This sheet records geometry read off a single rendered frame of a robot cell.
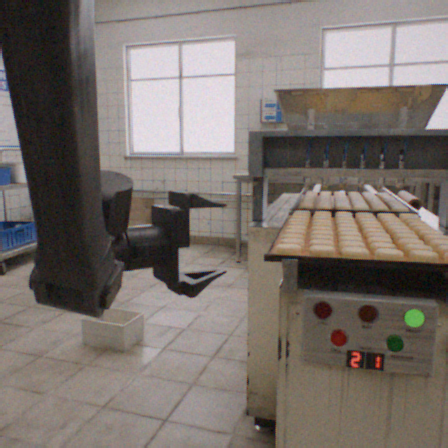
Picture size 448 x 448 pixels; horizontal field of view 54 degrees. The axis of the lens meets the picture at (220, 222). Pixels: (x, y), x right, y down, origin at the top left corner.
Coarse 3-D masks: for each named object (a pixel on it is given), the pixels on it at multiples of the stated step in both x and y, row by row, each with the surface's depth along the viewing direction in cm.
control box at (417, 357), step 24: (312, 312) 84; (336, 312) 83; (384, 312) 80; (432, 312) 78; (312, 336) 84; (360, 336) 82; (384, 336) 81; (408, 336) 80; (432, 336) 79; (312, 360) 85; (336, 360) 84; (360, 360) 83; (384, 360) 82; (408, 360) 81; (432, 360) 80
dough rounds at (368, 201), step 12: (312, 192) 201; (324, 192) 201; (336, 192) 201; (300, 204) 160; (312, 204) 158; (324, 204) 155; (336, 204) 156; (348, 204) 156; (360, 204) 155; (372, 204) 154; (384, 204) 154; (396, 204) 155
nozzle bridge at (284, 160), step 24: (264, 144) 157; (288, 144) 158; (312, 144) 156; (336, 144) 154; (360, 144) 153; (384, 144) 151; (408, 144) 149; (432, 144) 147; (264, 168) 157; (288, 168) 157; (312, 168) 157; (336, 168) 156; (408, 168) 150; (432, 168) 148; (264, 192) 169; (264, 216) 172
